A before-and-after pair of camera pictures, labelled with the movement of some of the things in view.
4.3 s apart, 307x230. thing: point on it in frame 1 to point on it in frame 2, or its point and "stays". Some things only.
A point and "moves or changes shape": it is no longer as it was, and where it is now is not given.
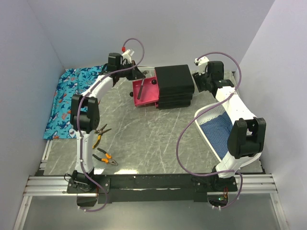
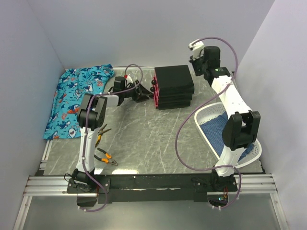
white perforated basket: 215,123 stays
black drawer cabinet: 176,86 stays
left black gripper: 136,74 to 141,94
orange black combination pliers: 107,159 stays
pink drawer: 149,92 moves or changes shape
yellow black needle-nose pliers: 100,132 stays
